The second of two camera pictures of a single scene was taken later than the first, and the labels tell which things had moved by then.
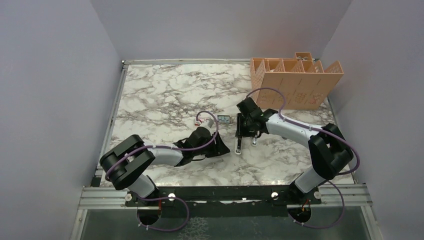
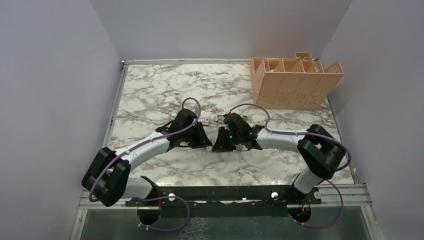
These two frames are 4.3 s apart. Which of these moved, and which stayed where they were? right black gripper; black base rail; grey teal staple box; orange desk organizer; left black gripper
Moved: left black gripper; right black gripper
Stayed: grey teal staple box; orange desk organizer; black base rail
